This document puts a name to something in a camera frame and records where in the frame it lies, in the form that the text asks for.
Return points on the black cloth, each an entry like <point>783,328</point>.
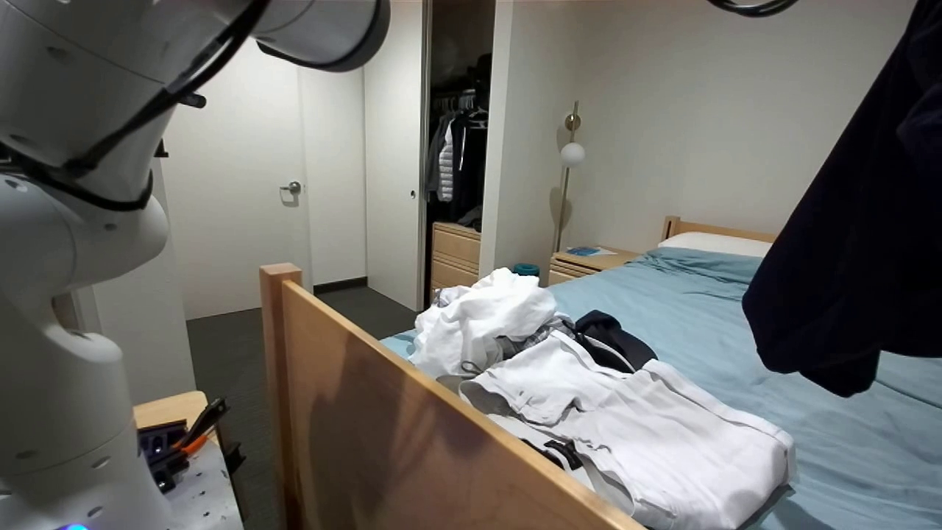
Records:
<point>854,254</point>

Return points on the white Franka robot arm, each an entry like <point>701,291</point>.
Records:
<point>59,394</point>

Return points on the bed with blue sheet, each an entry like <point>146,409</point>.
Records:
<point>707,325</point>

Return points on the wooden slatted dresser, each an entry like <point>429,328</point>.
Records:
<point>455,254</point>

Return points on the crumpled white shirt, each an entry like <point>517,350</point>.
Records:
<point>481,314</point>

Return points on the small teal object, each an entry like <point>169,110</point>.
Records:
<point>527,270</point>

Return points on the dark hanging closet clothes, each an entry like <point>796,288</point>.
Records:
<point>471,172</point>

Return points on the wooden nightstand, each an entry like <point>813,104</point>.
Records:
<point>579,267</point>

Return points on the striped hanging shirt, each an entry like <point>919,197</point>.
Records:
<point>446,164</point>

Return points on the blue book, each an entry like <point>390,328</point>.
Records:
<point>585,253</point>

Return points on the open white door panel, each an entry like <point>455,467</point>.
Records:
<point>398,177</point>

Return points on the floor lamp with globe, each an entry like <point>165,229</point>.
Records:
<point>573,155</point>

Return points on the small dark navy garment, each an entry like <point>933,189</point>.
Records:
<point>612,341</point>

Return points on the white shorts with grey trim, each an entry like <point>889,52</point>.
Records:
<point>638,422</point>

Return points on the white pillow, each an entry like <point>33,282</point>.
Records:
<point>716,247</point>

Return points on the light wooden block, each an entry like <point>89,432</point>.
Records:
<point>165,406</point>

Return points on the white perforated robot table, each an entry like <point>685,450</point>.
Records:
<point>208,491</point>

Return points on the black electronics box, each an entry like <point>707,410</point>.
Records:
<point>164,447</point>

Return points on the wooden bed frame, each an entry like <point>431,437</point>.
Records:
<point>392,444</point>

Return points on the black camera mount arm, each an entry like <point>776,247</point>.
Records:
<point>196,99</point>

